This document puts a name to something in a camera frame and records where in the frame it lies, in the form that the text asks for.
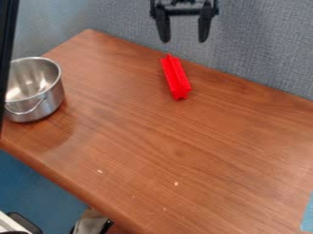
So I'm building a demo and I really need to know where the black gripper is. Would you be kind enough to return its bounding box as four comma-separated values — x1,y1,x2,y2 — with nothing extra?
150,0,219,43

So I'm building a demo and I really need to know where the red star-shaped block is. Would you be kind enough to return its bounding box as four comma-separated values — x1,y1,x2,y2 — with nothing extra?
160,54,192,100

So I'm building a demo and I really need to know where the stainless steel pot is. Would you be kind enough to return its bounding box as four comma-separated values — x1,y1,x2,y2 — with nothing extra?
5,57,64,122

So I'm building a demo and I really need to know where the black object at bottom left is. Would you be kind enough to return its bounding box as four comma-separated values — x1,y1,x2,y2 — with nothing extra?
7,212,43,234

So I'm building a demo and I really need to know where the white object at corner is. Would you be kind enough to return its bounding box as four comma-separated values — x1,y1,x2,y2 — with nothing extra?
0,211,31,234

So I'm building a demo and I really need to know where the grey table leg bracket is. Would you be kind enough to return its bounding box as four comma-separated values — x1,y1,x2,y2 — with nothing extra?
69,207,114,234

